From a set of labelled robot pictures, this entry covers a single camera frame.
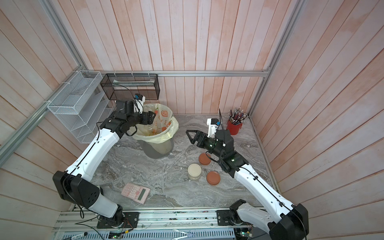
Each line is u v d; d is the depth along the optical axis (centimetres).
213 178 88
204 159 96
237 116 98
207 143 62
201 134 61
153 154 96
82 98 78
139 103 65
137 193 81
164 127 95
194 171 82
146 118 71
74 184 41
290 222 38
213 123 64
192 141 62
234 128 101
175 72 98
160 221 75
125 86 70
